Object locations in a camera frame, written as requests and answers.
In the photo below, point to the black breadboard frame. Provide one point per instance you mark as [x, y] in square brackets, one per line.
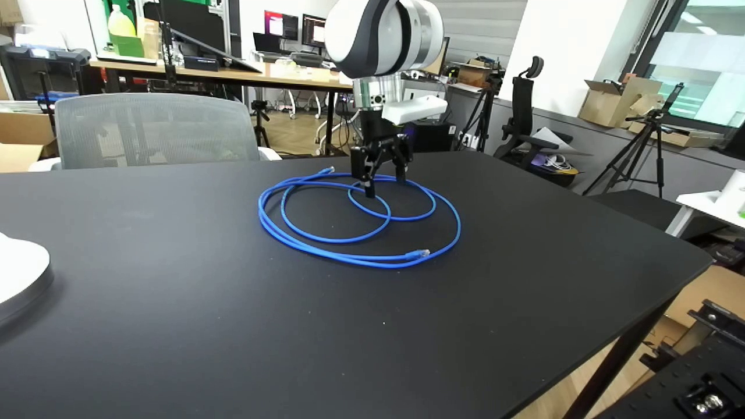
[699, 380]

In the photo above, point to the flat cardboard box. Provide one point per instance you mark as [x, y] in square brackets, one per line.
[682, 136]

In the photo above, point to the small black tripod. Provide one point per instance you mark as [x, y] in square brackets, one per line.
[258, 124]

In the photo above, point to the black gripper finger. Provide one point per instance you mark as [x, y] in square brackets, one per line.
[400, 163]
[364, 170]

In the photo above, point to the tall black tripod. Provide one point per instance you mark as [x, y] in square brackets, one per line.
[649, 124]

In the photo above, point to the large window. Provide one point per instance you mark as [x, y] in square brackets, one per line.
[705, 84]

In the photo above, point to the black storage bin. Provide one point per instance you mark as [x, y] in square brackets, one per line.
[37, 71]

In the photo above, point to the black office chair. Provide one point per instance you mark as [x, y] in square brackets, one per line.
[525, 100]

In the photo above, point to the grey mesh office chair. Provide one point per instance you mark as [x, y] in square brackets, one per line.
[155, 129]

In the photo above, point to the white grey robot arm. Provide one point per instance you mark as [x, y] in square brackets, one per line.
[380, 30]

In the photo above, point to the stacked cardboard boxes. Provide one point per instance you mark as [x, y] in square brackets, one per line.
[18, 131]

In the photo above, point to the clear acrylic plate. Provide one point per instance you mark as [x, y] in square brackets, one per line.
[14, 270]

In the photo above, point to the black table leg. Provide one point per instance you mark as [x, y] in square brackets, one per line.
[613, 363]

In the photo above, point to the white side table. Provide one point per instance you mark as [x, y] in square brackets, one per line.
[723, 199]

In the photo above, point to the open cardboard box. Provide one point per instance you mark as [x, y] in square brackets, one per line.
[613, 106]

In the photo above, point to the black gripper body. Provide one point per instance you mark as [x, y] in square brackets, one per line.
[384, 134]

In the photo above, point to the black camera tripod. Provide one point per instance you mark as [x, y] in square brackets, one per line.
[485, 108]

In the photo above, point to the black angled panel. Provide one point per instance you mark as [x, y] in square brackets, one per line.
[193, 19]

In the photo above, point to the green printed board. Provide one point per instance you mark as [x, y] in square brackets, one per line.
[123, 30]

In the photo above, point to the wooden desk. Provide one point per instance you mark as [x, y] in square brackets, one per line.
[233, 75]

